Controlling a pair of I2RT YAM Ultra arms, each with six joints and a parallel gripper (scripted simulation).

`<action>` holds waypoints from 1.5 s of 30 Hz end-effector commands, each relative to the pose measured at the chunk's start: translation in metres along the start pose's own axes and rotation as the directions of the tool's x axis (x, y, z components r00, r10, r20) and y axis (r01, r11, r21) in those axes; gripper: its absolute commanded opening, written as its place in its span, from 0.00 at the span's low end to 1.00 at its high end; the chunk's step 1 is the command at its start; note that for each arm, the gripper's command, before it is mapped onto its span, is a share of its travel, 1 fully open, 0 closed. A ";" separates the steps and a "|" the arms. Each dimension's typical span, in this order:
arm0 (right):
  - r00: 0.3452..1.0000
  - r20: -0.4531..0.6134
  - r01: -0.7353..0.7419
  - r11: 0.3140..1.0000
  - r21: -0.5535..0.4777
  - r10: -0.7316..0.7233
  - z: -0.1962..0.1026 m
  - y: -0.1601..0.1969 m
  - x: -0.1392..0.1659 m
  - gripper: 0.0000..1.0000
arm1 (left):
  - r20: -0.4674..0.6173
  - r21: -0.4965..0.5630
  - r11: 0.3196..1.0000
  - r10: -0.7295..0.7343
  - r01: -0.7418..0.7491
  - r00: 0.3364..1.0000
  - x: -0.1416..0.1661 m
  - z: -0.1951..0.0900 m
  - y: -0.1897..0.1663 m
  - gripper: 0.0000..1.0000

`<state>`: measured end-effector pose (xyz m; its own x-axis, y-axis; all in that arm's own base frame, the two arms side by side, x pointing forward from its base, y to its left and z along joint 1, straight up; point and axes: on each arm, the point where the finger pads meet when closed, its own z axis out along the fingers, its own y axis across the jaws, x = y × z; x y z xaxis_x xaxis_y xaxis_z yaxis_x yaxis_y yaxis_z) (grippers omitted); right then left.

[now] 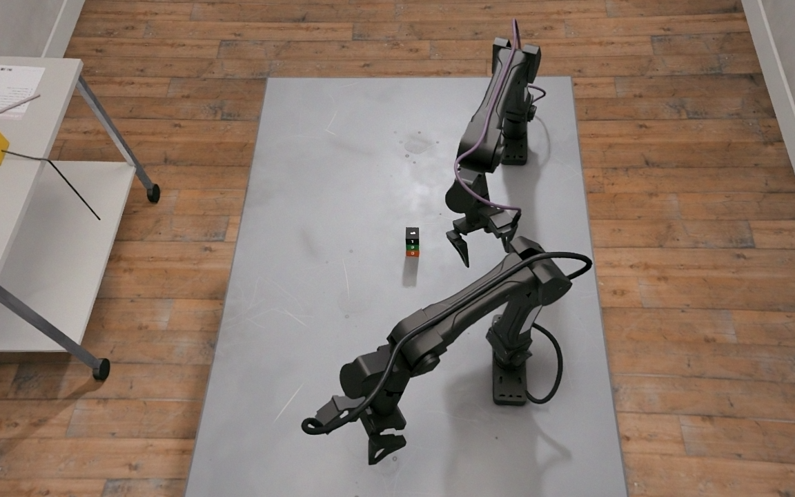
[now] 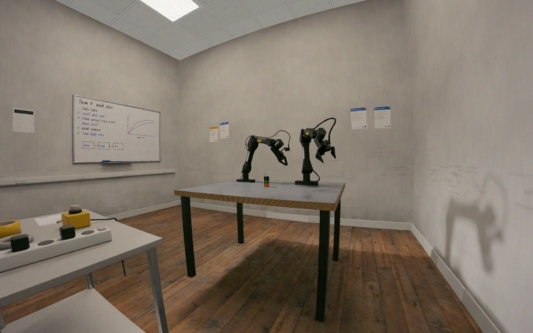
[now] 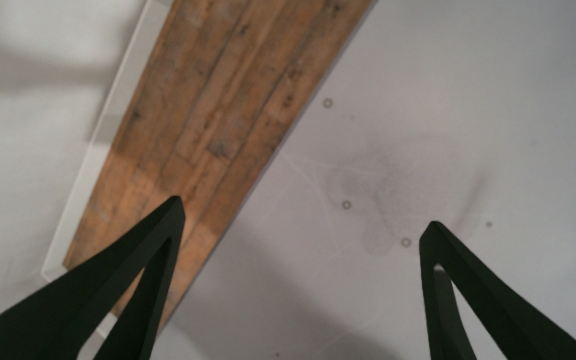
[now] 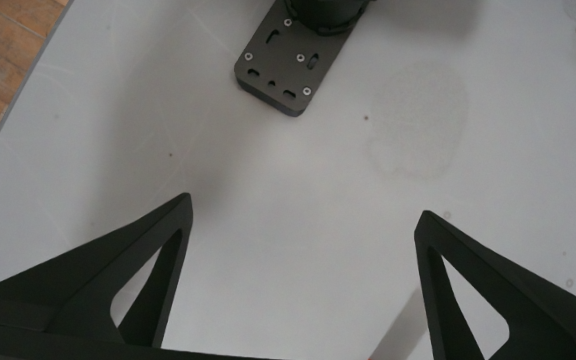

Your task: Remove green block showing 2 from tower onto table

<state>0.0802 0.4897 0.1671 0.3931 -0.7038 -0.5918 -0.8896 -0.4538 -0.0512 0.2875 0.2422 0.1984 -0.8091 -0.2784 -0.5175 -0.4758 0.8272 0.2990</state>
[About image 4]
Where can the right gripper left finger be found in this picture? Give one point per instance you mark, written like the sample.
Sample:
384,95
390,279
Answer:
71,294

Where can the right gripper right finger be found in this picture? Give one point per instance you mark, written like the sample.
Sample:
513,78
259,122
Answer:
541,316

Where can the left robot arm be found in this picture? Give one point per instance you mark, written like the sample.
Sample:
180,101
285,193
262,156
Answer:
306,29

